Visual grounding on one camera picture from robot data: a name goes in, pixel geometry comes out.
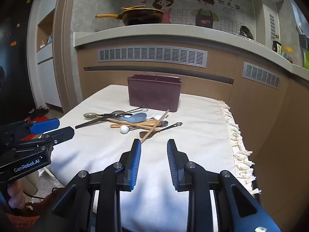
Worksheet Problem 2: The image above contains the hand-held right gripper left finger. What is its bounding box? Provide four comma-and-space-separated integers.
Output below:
46, 139, 142, 232

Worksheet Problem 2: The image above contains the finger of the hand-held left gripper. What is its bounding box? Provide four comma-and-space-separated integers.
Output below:
0, 118, 60, 139
14, 127, 75, 151

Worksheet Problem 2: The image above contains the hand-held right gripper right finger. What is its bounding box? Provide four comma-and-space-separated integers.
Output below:
167, 139, 273, 232

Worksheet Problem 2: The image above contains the dark metal utensil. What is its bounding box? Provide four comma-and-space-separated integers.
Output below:
75, 115, 114, 129

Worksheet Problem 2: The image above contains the black-handled spoon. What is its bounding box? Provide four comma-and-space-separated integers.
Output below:
83, 112, 132, 119

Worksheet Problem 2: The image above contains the wooden spoon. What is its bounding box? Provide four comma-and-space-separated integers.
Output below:
110, 122, 158, 129

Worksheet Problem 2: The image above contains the wooden chopstick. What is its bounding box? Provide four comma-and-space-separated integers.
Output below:
140, 109, 170, 143
106, 118, 160, 129

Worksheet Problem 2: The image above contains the blue ceramic spoon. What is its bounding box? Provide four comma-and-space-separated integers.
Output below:
121, 113, 147, 124

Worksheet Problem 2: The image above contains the maroon plastic utensil box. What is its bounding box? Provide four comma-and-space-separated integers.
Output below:
127, 74, 182, 113

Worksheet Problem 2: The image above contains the person's left hand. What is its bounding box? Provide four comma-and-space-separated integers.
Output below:
7, 181, 25, 209

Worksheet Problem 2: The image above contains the red plastic object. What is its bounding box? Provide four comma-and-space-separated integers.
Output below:
30, 116, 50, 124

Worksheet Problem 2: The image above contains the cream fringed tablecloth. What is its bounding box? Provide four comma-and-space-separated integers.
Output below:
39, 84, 262, 232

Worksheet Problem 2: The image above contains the white shelf unit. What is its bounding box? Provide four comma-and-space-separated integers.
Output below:
36, 0, 63, 114

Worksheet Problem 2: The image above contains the black refrigerator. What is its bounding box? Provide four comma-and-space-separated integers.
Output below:
0, 0, 37, 126

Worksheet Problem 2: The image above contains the wooden kitchen cabinet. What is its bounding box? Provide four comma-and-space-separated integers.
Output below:
77, 45, 309, 223

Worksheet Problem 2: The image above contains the long grey vent grille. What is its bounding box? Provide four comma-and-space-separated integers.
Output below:
98, 46, 208, 68

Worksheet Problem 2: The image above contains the short grey vent grille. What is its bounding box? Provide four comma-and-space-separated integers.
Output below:
243, 61, 282, 90

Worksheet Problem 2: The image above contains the grey kitchen countertop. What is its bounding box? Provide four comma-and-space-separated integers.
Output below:
74, 24, 309, 78

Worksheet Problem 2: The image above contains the yellow frying pan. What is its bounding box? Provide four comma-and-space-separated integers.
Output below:
95, 8, 165, 26

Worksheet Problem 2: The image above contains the dark round dish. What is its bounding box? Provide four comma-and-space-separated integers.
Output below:
239, 25, 254, 41

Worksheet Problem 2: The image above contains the jar with yellow lid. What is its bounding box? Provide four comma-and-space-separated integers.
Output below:
283, 46, 294, 63

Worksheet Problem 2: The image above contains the dark blue basket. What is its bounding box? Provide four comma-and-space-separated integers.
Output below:
299, 26, 309, 51

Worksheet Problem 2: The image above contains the cartoon wall sticker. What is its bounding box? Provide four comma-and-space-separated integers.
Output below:
132, 0, 245, 28

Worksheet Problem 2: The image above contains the white wall vent panel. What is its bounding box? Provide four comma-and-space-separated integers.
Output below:
269, 13, 276, 40

